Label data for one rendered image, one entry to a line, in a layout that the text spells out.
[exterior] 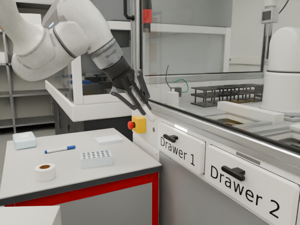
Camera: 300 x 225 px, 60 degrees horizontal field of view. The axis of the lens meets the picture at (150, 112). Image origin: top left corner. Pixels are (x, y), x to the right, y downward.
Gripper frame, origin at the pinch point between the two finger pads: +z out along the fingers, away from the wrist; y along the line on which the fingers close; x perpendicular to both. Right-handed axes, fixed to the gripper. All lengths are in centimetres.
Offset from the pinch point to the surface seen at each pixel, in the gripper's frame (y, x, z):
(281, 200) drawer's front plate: 2.7, -43.1, 17.0
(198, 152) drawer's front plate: 3.2, -13.4, 16.1
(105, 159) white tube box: -20.5, 19.1, 12.7
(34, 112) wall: -65, 416, 50
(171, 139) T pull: 1.1, -2.4, 12.7
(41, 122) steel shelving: -62, 366, 61
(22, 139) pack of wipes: -44, 55, -6
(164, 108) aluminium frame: 9.9, 11.9, 9.2
